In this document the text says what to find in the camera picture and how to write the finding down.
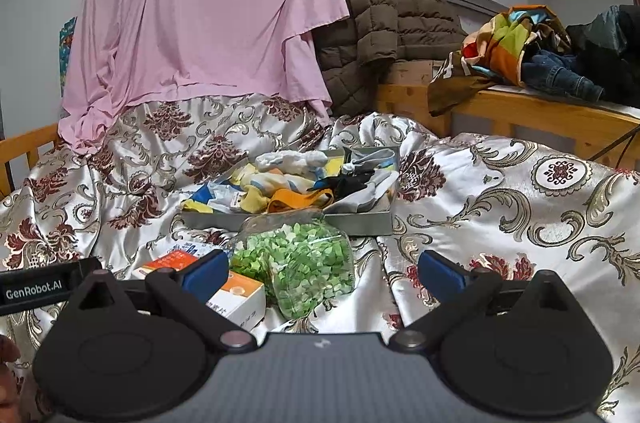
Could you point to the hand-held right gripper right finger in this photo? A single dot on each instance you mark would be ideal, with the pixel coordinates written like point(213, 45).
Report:
point(440, 275)

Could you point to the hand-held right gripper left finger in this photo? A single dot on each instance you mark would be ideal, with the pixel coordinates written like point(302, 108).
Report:
point(205, 274)

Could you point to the blue yellow cloth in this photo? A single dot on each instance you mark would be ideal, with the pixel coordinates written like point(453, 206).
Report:
point(197, 204)

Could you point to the blue white mask packet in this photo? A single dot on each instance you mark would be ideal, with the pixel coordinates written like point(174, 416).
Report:
point(225, 198)

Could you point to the grey tray with painted bottom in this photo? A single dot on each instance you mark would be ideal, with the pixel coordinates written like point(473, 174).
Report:
point(360, 223)

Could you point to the orange knit hat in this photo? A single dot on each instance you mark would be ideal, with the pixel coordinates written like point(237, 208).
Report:
point(300, 199)

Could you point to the black cloth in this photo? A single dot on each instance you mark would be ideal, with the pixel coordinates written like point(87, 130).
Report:
point(350, 188)

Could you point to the white socks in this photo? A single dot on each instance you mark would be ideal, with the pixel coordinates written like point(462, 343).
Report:
point(290, 163)

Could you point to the person's left hand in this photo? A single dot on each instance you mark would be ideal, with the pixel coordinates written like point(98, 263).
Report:
point(6, 383)

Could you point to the blue white box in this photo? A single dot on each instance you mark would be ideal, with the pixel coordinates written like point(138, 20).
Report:
point(187, 248)

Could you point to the orange white box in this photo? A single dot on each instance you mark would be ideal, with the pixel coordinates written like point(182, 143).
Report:
point(240, 298)

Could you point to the floral satin blanket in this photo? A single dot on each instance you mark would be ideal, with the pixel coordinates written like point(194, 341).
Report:
point(500, 213)

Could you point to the clear bag of green pieces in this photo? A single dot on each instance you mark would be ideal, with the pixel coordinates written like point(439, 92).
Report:
point(300, 263)

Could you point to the cream yellow cloth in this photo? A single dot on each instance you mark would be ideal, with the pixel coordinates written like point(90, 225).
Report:
point(260, 193)

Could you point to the pale grey cloth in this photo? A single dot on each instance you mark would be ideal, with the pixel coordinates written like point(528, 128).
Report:
point(375, 193)

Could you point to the cardboard box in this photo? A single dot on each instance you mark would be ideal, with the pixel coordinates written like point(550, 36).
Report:
point(410, 73)

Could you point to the blue jeans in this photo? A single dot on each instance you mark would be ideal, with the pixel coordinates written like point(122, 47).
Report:
point(560, 73)

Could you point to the brown puffer jacket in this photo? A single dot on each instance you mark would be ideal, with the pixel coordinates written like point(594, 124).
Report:
point(380, 18)

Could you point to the pink bed sheet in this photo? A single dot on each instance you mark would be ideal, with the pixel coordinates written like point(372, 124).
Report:
point(200, 3)

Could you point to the dark jacket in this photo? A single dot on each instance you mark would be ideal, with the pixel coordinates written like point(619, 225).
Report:
point(615, 43)

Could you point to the wooden bed frame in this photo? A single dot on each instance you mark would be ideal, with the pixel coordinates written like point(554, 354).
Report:
point(500, 113)

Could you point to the blue green wall poster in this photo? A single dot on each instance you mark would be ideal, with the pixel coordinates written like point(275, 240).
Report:
point(66, 53)

